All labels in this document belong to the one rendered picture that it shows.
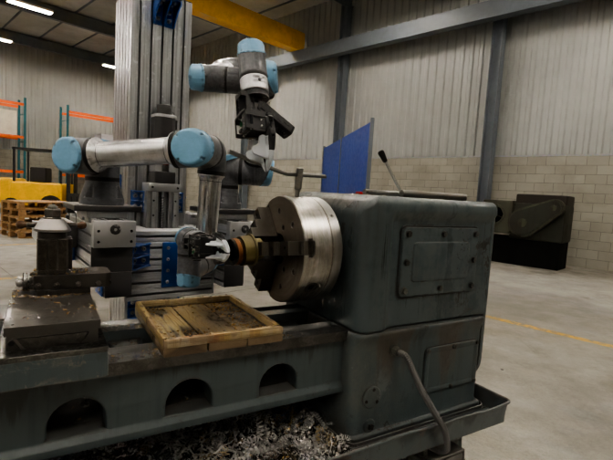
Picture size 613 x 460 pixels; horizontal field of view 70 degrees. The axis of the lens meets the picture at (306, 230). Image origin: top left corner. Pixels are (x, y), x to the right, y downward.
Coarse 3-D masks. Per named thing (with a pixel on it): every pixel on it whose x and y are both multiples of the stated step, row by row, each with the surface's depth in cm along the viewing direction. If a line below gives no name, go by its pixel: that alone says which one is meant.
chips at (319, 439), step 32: (256, 416) 127; (288, 416) 133; (96, 448) 115; (128, 448) 114; (160, 448) 115; (192, 448) 116; (224, 448) 110; (256, 448) 110; (288, 448) 111; (320, 448) 118
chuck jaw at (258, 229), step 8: (256, 208) 132; (264, 208) 133; (256, 216) 133; (264, 216) 131; (256, 224) 128; (264, 224) 129; (272, 224) 131; (248, 232) 128; (256, 232) 127; (264, 232) 128; (272, 232) 129; (264, 240) 129; (272, 240) 131; (280, 240) 133
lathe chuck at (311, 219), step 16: (272, 208) 132; (288, 208) 124; (304, 208) 121; (320, 208) 125; (288, 224) 124; (304, 224) 118; (320, 224) 120; (288, 240) 123; (304, 240) 116; (320, 240) 119; (288, 256) 123; (304, 256) 116; (320, 256) 118; (288, 272) 123; (304, 272) 117; (320, 272) 120; (272, 288) 132; (288, 288) 123; (304, 288) 121; (320, 288) 124
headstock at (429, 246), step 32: (320, 192) 149; (352, 224) 124; (384, 224) 121; (416, 224) 130; (448, 224) 138; (480, 224) 146; (352, 256) 123; (384, 256) 122; (416, 256) 130; (448, 256) 137; (480, 256) 147; (352, 288) 123; (384, 288) 124; (416, 288) 132; (448, 288) 139; (480, 288) 149; (352, 320) 123; (384, 320) 125; (416, 320) 134
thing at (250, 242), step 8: (232, 240) 120; (240, 240) 121; (248, 240) 121; (256, 240) 124; (232, 248) 125; (240, 248) 119; (248, 248) 120; (256, 248) 121; (232, 256) 125; (240, 256) 119; (248, 256) 120; (256, 256) 121; (232, 264) 121; (240, 264) 121; (248, 264) 122
